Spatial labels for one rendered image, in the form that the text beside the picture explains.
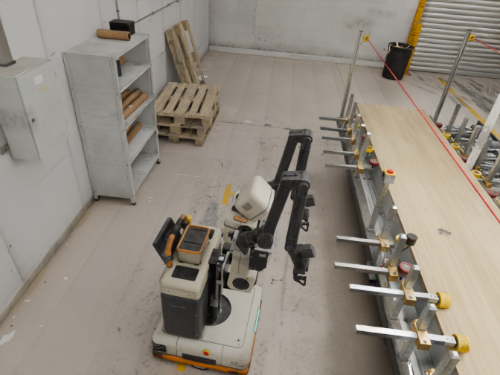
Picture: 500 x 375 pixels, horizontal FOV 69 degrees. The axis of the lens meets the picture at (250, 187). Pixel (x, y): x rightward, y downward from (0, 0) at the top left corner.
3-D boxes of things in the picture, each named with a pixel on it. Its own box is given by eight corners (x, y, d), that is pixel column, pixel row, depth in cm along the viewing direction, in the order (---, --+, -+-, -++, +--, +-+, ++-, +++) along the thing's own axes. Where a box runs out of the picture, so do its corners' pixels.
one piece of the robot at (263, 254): (241, 268, 208) (243, 241, 195) (249, 236, 230) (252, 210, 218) (268, 274, 206) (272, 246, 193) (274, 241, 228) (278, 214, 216)
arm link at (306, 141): (303, 128, 196) (302, 137, 187) (314, 129, 196) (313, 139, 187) (290, 191, 221) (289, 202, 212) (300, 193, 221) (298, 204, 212)
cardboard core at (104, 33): (95, 29, 338) (126, 32, 337) (99, 27, 345) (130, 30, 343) (97, 38, 343) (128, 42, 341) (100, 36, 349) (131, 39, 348)
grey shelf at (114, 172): (94, 200, 389) (61, 52, 300) (126, 158, 463) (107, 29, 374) (135, 205, 387) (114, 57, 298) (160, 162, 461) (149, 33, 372)
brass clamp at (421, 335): (415, 349, 170) (419, 343, 167) (408, 324, 181) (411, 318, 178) (428, 350, 170) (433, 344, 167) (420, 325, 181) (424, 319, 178)
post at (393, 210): (372, 261, 253) (392, 207, 225) (371, 257, 255) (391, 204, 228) (377, 262, 252) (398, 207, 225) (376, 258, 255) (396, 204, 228)
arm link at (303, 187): (298, 169, 161) (297, 183, 152) (312, 171, 161) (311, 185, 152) (285, 239, 186) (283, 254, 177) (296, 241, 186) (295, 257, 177)
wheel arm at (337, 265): (333, 269, 220) (335, 265, 218) (332, 265, 223) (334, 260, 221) (405, 278, 219) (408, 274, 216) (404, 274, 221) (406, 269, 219)
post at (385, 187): (367, 231, 271) (384, 181, 245) (366, 227, 275) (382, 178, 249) (373, 232, 270) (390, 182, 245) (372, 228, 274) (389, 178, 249)
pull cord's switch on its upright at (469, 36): (431, 130, 430) (471, 31, 366) (428, 125, 442) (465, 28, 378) (439, 131, 429) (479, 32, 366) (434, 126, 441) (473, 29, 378)
